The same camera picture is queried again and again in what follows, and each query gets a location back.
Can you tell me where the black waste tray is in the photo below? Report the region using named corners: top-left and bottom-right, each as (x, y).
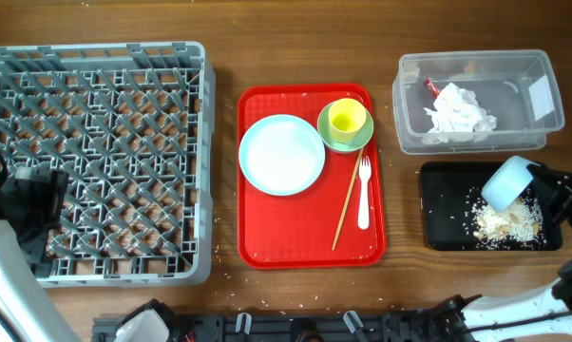
top-left (420, 161), bottom-right (562, 251)

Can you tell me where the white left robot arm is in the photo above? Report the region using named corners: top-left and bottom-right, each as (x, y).
top-left (0, 167), bottom-right (78, 341)

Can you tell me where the red snack wrapper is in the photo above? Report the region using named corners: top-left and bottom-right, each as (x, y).
top-left (424, 79), bottom-right (441, 99)

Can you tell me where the wooden chopstick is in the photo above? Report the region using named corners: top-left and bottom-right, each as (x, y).
top-left (332, 147), bottom-right (364, 251)

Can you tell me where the yellow plastic cup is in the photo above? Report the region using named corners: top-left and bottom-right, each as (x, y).
top-left (328, 98), bottom-right (367, 143)

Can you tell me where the white plastic fork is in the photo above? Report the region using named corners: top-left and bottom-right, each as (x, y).
top-left (357, 156), bottom-right (372, 230)

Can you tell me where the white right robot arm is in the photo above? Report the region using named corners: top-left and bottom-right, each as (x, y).
top-left (430, 156), bottom-right (572, 341)

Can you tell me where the light blue small bowl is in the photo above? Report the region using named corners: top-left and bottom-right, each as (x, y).
top-left (481, 156), bottom-right (536, 213)

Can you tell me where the rice food scraps pile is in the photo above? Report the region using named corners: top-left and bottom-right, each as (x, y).
top-left (462, 189), bottom-right (543, 250)

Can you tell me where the light blue plate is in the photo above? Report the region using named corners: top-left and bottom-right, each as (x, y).
top-left (238, 114), bottom-right (326, 197)

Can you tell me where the green bowl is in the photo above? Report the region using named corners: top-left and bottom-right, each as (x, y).
top-left (316, 102), bottom-right (374, 154)

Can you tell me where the grey dishwasher rack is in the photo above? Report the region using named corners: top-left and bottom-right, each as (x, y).
top-left (0, 42), bottom-right (216, 288)

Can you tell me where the white napkin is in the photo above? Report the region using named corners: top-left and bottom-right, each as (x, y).
top-left (424, 83), bottom-right (497, 133)

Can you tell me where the clear plastic bin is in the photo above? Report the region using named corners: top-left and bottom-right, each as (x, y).
top-left (392, 49), bottom-right (565, 155)

